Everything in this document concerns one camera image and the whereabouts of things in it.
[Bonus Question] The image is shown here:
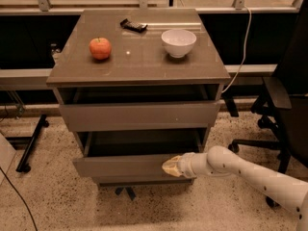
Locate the grey drawer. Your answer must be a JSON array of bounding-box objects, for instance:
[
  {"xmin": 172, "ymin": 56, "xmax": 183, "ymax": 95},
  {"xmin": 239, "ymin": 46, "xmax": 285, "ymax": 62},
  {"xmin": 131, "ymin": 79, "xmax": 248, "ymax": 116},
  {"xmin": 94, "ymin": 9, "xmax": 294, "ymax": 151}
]
[
  {"xmin": 92, "ymin": 176, "xmax": 193, "ymax": 186},
  {"xmin": 73, "ymin": 129, "xmax": 203, "ymax": 177},
  {"xmin": 55, "ymin": 84, "xmax": 220, "ymax": 132}
]

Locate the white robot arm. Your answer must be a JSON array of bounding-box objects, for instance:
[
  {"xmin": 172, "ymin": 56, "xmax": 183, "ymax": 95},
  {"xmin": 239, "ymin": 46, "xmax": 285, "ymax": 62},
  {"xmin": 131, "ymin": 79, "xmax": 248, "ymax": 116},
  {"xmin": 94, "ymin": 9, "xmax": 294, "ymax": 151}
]
[{"xmin": 162, "ymin": 145, "xmax": 308, "ymax": 231}]

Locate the grey bottom drawer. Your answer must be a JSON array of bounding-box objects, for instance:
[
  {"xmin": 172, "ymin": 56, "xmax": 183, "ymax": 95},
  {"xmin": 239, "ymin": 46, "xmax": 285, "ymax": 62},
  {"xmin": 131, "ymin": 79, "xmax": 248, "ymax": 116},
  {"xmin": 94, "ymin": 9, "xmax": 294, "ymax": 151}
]
[{"xmin": 92, "ymin": 176, "xmax": 193, "ymax": 186}]

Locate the grey top drawer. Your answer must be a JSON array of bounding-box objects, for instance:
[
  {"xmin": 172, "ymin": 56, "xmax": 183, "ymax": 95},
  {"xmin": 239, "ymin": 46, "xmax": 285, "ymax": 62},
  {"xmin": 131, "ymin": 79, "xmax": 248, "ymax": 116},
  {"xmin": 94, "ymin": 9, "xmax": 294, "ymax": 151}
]
[{"xmin": 55, "ymin": 84, "xmax": 220, "ymax": 132}]

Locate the grey drawer cabinet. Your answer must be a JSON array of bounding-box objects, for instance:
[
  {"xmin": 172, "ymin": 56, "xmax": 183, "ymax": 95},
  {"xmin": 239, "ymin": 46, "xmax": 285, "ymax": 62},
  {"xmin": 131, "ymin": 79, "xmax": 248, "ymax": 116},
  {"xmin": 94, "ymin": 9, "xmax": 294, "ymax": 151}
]
[{"xmin": 46, "ymin": 8, "xmax": 232, "ymax": 191}]

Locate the white ceramic bowl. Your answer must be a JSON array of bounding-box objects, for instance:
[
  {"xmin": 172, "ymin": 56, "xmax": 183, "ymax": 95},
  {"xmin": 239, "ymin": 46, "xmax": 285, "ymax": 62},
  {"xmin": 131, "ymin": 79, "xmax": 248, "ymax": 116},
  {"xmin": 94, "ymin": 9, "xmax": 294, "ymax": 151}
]
[{"xmin": 161, "ymin": 29, "xmax": 196, "ymax": 58}]

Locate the black office chair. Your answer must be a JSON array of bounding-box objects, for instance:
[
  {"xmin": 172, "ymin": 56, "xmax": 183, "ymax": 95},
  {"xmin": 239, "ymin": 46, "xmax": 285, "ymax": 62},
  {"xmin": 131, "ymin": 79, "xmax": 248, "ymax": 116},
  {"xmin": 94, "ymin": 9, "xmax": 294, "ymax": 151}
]
[{"xmin": 227, "ymin": 0, "xmax": 308, "ymax": 209}]

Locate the red apple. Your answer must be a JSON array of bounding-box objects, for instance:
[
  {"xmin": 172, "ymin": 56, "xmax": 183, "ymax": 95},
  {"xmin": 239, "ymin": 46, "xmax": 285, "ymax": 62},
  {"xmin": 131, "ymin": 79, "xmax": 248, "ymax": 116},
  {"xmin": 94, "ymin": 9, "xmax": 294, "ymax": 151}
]
[{"xmin": 89, "ymin": 38, "xmax": 112, "ymax": 60}]

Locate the black wheeled stand leg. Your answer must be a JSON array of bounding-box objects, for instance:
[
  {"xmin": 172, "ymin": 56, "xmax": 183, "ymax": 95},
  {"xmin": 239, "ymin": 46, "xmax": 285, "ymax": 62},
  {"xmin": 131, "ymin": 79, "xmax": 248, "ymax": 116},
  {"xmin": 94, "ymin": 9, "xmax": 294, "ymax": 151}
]
[{"xmin": 16, "ymin": 115, "xmax": 49, "ymax": 173}]

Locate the white hanging cable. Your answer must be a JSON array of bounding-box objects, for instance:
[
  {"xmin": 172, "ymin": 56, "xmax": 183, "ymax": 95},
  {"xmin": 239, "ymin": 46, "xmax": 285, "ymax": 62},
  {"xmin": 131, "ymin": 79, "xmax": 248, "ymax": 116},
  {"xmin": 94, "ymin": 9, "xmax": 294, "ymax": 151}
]
[{"xmin": 220, "ymin": 7, "xmax": 253, "ymax": 95}]

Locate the black floor cable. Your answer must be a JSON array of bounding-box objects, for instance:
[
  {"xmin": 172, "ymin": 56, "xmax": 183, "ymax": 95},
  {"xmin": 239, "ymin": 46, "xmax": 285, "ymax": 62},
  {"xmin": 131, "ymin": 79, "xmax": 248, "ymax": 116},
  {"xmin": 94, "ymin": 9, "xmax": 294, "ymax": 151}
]
[{"xmin": 0, "ymin": 167, "xmax": 39, "ymax": 231}]

